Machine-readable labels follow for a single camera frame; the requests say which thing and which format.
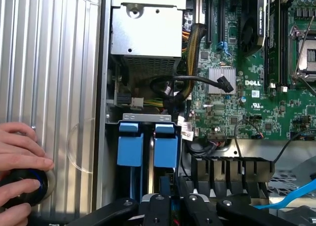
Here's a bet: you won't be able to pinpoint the grey power supply unit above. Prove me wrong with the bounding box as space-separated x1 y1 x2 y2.
110 0 188 76

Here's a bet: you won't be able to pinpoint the blue drive bay brackets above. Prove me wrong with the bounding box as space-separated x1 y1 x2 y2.
105 113 183 204

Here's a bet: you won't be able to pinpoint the long black expansion slot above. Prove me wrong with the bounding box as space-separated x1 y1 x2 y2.
218 0 226 45
205 0 214 45

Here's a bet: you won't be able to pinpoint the black fan shroud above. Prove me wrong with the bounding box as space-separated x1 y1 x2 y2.
191 156 276 195

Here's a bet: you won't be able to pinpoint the black purple wire bundle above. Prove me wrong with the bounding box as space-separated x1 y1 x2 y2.
185 139 232 158

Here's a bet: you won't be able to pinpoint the black graphics card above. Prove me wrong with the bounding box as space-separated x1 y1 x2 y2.
238 0 269 58

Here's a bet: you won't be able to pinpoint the white barcode label tag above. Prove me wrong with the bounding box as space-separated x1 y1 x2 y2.
181 130 195 142
177 116 193 131

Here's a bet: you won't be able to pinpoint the thin black looped wire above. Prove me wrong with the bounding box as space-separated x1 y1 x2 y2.
234 118 264 158

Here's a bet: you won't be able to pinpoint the black yellow wire bundle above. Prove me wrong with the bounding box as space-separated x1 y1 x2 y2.
162 23 207 113

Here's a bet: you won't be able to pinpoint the green motherboard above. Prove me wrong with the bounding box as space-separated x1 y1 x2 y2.
181 0 316 141

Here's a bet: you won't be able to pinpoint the CPU socket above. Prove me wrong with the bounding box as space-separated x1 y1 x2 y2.
288 25 316 86

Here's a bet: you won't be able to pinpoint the thick black wire flat plug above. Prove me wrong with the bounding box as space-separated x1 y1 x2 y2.
150 75 235 96

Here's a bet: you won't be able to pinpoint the empty blue disk carrier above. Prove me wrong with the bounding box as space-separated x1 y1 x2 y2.
117 122 144 202

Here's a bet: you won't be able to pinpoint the grey metal drive cage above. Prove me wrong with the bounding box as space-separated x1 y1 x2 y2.
268 156 316 226

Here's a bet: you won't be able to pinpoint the open grey PC case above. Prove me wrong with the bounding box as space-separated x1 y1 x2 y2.
92 0 316 226

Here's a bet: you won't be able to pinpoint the white wire connector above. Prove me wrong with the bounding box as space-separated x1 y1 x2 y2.
130 96 144 110

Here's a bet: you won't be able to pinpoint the steel locking lever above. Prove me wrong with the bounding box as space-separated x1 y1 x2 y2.
293 15 315 80

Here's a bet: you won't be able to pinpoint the black motherboard wire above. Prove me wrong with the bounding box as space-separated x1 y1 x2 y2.
273 129 316 164

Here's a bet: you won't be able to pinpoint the silver chipset heatsink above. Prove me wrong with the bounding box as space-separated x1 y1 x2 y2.
208 67 237 95

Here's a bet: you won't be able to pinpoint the person's bare hand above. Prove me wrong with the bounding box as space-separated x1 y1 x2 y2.
0 122 54 226

